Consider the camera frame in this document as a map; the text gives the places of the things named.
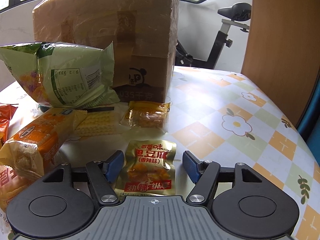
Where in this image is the floral checkered tablecloth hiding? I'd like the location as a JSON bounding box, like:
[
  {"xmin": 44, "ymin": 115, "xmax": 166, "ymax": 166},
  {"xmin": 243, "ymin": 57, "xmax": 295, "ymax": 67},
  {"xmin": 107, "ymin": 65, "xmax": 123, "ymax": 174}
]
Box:
[{"xmin": 57, "ymin": 67, "xmax": 319, "ymax": 239}]

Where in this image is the wooden headboard panel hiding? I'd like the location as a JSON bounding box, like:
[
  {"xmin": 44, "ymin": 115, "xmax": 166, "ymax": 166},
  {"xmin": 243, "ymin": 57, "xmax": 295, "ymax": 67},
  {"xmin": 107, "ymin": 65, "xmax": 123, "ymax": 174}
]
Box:
[{"xmin": 241, "ymin": 0, "xmax": 319, "ymax": 126}]

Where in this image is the large taped cardboard box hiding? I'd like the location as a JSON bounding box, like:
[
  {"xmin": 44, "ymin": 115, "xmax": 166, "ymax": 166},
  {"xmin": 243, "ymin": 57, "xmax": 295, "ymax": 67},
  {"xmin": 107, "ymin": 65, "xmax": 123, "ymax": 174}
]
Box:
[{"xmin": 33, "ymin": 0, "xmax": 179, "ymax": 103}]

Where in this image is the small orange cake packet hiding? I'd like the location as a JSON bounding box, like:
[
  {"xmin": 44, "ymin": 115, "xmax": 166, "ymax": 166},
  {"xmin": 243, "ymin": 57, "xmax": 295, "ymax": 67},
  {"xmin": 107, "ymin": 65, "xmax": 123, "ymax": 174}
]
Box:
[{"xmin": 120, "ymin": 101, "xmax": 170, "ymax": 131}]

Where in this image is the orange snack bag far left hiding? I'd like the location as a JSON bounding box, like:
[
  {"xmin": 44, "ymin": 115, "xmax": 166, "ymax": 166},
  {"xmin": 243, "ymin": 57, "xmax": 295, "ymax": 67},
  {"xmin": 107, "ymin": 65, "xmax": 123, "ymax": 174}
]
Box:
[{"xmin": 0, "ymin": 103, "xmax": 17, "ymax": 146}]

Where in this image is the green chip bag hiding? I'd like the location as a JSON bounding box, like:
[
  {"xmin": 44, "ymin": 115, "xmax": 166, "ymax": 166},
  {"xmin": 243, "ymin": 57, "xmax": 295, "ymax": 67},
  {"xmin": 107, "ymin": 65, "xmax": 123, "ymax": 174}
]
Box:
[{"xmin": 1, "ymin": 42, "xmax": 119, "ymax": 109}]

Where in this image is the red-lettered bread package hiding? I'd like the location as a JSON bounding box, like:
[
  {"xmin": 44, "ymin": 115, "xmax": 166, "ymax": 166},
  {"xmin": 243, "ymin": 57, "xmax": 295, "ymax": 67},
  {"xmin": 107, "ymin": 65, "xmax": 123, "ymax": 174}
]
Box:
[{"xmin": 0, "ymin": 165, "xmax": 35, "ymax": 212}]

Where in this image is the black exercise bike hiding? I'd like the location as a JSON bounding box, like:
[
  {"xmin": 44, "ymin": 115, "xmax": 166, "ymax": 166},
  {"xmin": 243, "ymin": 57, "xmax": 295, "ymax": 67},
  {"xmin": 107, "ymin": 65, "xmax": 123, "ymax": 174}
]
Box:
[{"xmin": 175, "ymin": 2, "xmax": 252, "ymax": 69}]

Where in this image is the orange bread loaf package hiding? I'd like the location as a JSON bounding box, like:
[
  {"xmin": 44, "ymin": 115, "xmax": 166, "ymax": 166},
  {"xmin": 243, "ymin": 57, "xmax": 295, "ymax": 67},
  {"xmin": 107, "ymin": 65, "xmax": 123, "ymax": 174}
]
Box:
[{"xmin": 1, "ymin": 108, "xmax": 87, "ymax": 180}]

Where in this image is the gold spicy tofu snack packet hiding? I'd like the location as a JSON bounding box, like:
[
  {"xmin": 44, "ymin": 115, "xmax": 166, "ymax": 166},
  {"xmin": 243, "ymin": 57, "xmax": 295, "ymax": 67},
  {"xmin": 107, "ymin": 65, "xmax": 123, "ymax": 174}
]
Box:
[{"xmin": 114, "ymin": 140, "xmax": 176, "ymax": 199}]

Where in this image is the clear yellow cracker packet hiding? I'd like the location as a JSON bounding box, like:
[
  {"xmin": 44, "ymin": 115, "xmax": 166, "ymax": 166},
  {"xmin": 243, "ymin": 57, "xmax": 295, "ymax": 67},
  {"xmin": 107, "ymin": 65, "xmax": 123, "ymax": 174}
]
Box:
[{"xmin": 70, "ymin": 109, "xmax": 129, "ymax": 138}]

